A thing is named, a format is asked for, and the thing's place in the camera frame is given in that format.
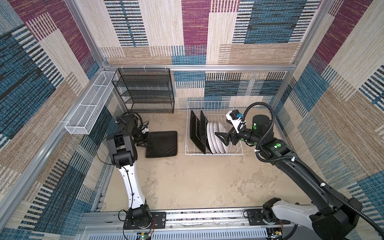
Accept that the black square plate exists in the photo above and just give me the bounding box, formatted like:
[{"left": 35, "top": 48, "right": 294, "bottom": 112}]
[
  {"left": 200, "top": 110, "right": 211, "bottom": 154},
  {"left": 146, "top": 131, "right": 178, "bottom": 158}
]

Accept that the floral square plate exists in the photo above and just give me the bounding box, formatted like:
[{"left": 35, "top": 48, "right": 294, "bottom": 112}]
[{"left": 190, "top": 110, "right": 207, "bottom": 154}]

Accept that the black mesh shelf rack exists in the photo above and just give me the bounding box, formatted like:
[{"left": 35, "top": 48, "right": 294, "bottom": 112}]
[{"left": 112, "top": 68, "right": 175, "bottom": 114}]

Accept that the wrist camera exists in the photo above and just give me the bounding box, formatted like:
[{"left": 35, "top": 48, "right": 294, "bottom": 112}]
[
  {"left": 226, "top": 110, "right": 246, "bottom": 133},
  {"left": 142, "top": 126, "right": 149, "bottom": 134}
]

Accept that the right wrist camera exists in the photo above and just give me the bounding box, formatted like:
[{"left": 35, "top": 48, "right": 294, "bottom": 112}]
[{"left": 226, "top": 110, "right": 246, "bottom": 133}]

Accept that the white round plate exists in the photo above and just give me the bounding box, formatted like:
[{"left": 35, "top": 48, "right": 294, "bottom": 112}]
[
  {"left": 211, "top": 123, "right": 225, "bottom": 154},
  {"left": 218, "top": 123, "right": 231, "bottom": 154},
  {"left": 207, "top": 123, "right": 217, "bottom": 155}
]

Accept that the white wire dish rack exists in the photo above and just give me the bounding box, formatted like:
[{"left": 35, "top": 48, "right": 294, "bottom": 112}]
[{"left": 185, "top": 101, "right": 244, "bottom": 156}]

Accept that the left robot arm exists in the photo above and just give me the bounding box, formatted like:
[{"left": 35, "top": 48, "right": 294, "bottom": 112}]
[{"left": 107, "top": 111, "right": 153, "bottom": 229}]

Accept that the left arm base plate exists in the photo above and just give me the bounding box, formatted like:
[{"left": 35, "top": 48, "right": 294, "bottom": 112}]
[{"left": 123, "top": 212, "right": 167, "bottom": 230}]

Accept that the white wire wall basket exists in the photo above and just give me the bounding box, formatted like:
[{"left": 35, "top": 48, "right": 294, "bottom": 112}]
[{"left": 65, "top": 71, "right": 115, "bottom": 135}]

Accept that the aluminium mounting rail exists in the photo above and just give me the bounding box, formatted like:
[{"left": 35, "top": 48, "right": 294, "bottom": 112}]
[{"left": 74, "top": 206, "right": 340, "bottom": 240}]

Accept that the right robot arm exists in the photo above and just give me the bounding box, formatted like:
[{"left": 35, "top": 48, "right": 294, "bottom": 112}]
[{"left": 216, "top": 110, "right": 362, "bottom": 240}]

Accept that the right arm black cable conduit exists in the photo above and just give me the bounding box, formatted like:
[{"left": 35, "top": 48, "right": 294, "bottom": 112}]
[{"left": 242, "top": 101, "right": 384, "bottom": 238}]

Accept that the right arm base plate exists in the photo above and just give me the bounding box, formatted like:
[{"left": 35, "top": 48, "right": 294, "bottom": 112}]
[{"left": 243, "top": 208, "right": 291, "bottom": 226}]

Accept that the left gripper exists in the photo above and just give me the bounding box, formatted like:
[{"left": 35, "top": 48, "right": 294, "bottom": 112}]
[{"left": 131, "top": 128, "right": 152, "bottom": 147}]

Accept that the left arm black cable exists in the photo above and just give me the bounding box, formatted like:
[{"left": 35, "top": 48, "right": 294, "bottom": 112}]
[{"left": 95, "top": 111, "right": 151, "bottom": 211}]

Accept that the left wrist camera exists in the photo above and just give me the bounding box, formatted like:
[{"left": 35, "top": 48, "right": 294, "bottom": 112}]
[{"left": 142, "top": 126, "right": 149, "bottom": 134}]

